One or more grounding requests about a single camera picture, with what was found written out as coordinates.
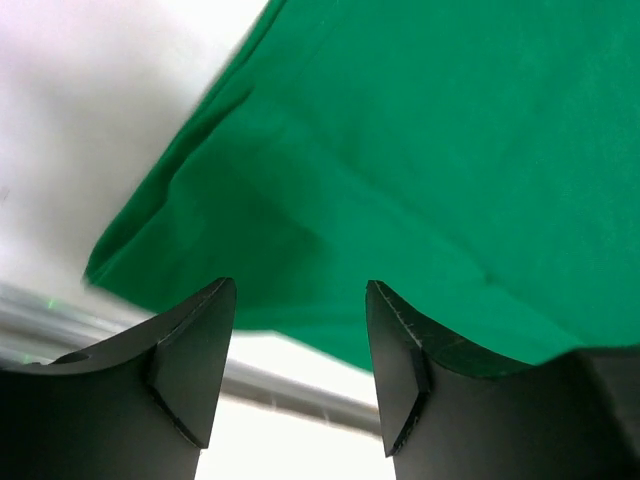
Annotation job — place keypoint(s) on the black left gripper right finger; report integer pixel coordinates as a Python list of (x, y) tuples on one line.
[(452, 409)]

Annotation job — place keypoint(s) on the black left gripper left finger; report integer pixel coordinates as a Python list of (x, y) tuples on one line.
[(148, 416)]

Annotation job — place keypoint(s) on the green t shirt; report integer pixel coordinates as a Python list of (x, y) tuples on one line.
[(479, 157)]

